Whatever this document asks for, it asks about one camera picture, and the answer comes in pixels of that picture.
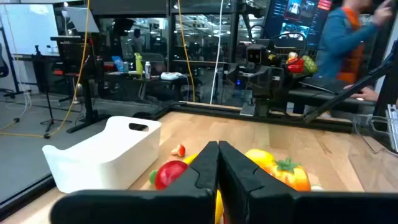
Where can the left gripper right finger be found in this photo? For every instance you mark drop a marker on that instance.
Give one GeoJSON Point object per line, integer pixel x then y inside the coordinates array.
{"type": "Point", "coordinates": [248, 199]}

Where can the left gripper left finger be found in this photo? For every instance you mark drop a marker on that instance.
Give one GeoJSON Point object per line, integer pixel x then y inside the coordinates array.
{"type": "Point", "coordinates": [186, 202]}

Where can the yellow lemon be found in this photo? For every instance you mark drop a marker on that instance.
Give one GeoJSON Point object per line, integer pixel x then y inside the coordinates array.
{"type": "Point", "coordinates": [218, 205]}
{"type": "Point", "coordinates": [259, 157]}

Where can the red apple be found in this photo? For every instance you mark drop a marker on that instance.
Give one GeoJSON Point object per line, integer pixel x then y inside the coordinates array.
{"type": "Point", "coordinates": [169, 174]}

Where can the small yellow pepper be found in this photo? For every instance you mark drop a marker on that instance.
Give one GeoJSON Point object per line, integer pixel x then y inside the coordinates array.
{"type": "Point", "coordinates": [190, 158]}

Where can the orange tomato green calyx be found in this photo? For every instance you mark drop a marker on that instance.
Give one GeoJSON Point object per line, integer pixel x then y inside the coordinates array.
{"type": "Point", "coordinates": [290, 177]}

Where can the red cap mushroom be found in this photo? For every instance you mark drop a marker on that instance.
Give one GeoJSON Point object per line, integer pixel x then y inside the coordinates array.
{"type": "Point", "coordinates": [179, 150]}

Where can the pale cap mushroom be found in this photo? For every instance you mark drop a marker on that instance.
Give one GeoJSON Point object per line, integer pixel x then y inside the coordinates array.
{"type": "Point", "coordinates": [316, 187]}

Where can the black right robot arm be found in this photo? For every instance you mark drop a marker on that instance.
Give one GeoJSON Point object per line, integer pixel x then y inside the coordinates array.
{"type": "Point", "coordinates": [262, 104]}

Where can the red toy fruit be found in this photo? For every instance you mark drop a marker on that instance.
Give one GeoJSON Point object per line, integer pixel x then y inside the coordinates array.
{"type": "Point", "coordinates": [295, 66]}

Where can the green netted toy fruit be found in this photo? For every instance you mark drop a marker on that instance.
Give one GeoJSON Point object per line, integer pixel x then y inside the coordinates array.
{"type": "Point", "coordinates": [310, 64]}

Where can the black laptop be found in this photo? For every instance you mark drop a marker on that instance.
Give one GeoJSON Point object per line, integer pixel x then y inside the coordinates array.
{"type": "Point", "coordinates": [323, 84]}

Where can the black office desk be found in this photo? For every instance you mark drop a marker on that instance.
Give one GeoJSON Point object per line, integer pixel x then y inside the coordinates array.
{"type": "Point", "coordinates": [326, 98]}

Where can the person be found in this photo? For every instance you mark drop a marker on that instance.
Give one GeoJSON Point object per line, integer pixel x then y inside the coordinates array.
{"type": "Point", "coordinates": [339, 40]}

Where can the white handheld device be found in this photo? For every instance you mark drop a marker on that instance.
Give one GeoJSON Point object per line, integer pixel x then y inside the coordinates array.
{"type": "Point", "coordinates": [171, 75]}

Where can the white plastic basket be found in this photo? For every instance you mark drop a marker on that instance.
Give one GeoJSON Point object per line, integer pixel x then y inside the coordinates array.
{"type": "Point", "coordinates": [102, 161]}

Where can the person's hand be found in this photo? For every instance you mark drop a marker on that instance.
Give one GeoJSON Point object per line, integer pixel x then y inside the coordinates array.
{"type": "Point", "coordinates": [383, 12]}
{"type": "Point", "coordinates": [365, 93]}

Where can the silver bottle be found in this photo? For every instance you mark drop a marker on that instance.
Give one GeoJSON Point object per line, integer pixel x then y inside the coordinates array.
{"type": "Point", "coordinates": [147, 70]}

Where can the black side table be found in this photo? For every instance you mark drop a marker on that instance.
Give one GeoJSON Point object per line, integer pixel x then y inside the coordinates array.
{"type": "Point", "coordinates": [143, 81]}

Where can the green bottle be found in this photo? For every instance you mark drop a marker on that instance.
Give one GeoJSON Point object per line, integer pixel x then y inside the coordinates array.
{"type": "Point", "coordinates": [138, 63]}

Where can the clear plastic bin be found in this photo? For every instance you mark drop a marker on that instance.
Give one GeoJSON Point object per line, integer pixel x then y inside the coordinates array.
{"type": "Point", "coordinates": [373, 140]}

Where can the blue packet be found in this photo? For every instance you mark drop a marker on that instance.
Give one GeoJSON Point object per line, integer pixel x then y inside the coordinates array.
{"type": "Point", "coordinates": [118, 63]}

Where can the black standing desk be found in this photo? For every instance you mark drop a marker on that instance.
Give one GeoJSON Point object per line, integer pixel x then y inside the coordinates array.
{"type": "Point", "coordinates": [87, 81]}

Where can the black tripod stand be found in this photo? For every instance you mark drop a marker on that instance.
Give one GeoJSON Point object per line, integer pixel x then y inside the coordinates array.
{"type": "Point", "coordinates": [49, 102]}

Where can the white projection board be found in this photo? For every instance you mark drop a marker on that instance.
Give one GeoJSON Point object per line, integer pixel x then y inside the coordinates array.
{"type": "Point", "coordinates": [28, 28]}

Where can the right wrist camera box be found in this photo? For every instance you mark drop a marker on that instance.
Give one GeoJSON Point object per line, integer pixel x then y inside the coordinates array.
{"type": "Point", "coordinates": [256, 53]}

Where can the wall monitor screen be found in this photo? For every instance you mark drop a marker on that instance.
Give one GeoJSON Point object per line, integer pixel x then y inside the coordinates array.
{"type": "Point", "coordinates": [298, 18]}

